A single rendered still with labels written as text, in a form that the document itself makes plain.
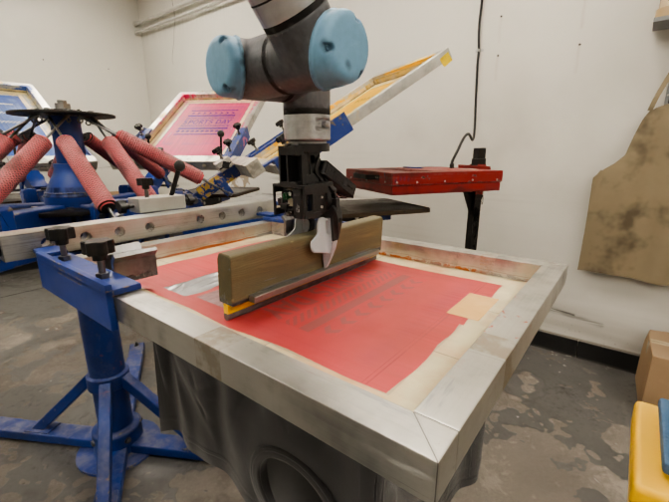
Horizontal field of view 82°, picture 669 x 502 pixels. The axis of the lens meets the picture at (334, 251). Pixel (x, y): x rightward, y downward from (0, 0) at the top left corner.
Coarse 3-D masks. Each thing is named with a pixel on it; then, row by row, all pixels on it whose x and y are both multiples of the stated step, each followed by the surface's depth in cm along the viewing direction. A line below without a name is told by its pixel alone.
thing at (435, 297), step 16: (400, 272) 77; (416, 272) 77; (432, 272) 77; (416, 288) 68; (432, 288) 68; (448, 288) 68; (464, 288) 68; (480, 288) 68; (496, 288) 68; (400, 304) 61; (416, 304) 61; (432, 304) 61; (448, 304) 61; (448, 320) 55; (464, 320) 55
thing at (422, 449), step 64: (448, 256) 80; (512, 256) 75; (128, 320) 53; (192, 320) 47; (512, 320) 47; (256, 384) 37; (320, 384) 34; (448, 384) 34; (384, 448) 28; (448, 448) 27
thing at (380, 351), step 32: (160, 288) 68; (224, 320) 55; (256, 320) 55; (384, 320) 55; (416, 320) 55; (320, 352) 46; (352, 352) 46; (384, 352) 46; (416, 352) 46; (384, 384) 40
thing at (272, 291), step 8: (352, 256) 76; (360, 256) 76; (368, 256) 78; (336, 264) 71; (344, 264) 72; (312, 272) 66; (320, 272) 66; (328, 272) 68; (288, 280) 62; (296, 280) 62; (304, 280) 63; (312, 280) 65; (272, 288) 58; (280, 288) 59; (288, 288) 60; (256, 296) 55; (264, 296) 56; (272, 296) 58
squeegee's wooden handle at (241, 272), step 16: (352, 224) 74; (368, 224) 78; (272, 240) 60; (288, 240) 61; (304, 240) 63; (352, 240) 75; (368, 240) 80; (224, 256) 52; (240, 256) 53; (256, 256) 55; (272, 256) 58; (288, 256) 61; (304, 256) 64; (320, 256) 67; (336, 256) 72; (224, 272) 53; (240, 272) 53; (256, 272) 56; (272, 272) 59; (288, 272) 61; (304, 272) 65; (224, 288) 54; (240, 288) 54; (256, 288) 57
